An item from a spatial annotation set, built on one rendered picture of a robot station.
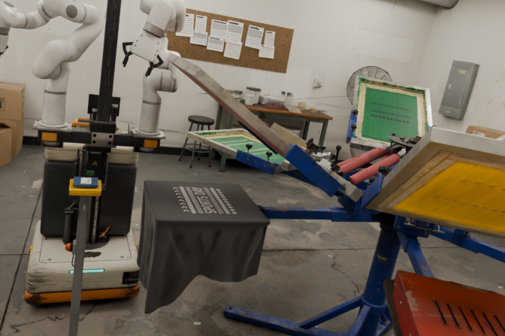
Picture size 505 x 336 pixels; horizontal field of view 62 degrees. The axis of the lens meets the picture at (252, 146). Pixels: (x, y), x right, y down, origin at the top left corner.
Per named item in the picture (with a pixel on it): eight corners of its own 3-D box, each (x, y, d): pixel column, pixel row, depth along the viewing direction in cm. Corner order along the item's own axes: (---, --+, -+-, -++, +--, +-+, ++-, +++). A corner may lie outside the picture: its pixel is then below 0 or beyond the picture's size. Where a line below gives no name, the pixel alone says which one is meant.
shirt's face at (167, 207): (157, 221, 164) (157, 219, 164) (145, 180, 203) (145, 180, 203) (270, 222, 182) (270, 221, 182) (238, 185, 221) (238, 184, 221)
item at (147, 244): (143, 316, 173) (155, 220, 163) (134, 258, 213) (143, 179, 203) (151, 316, 174) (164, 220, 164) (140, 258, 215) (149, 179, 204)
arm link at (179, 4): (152, 26, 208) (182, 31, 212) (149, 32, 189) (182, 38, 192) (155, -8, 202) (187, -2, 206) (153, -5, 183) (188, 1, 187)
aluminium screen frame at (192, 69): (192, 75, 145) (199, 67, 145) (166, 59, 197) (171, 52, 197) (332, 195, 180) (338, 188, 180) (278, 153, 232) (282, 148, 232)
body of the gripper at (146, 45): (163, 36, 170) (152, 62, 171) (139, 24, 165) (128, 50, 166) (166, 37, 163) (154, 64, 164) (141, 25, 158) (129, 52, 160)
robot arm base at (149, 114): (133, 126, 222) (136, 98, 218) (157, 128, 227) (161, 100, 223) (137, 134, 208) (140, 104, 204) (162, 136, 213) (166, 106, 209)
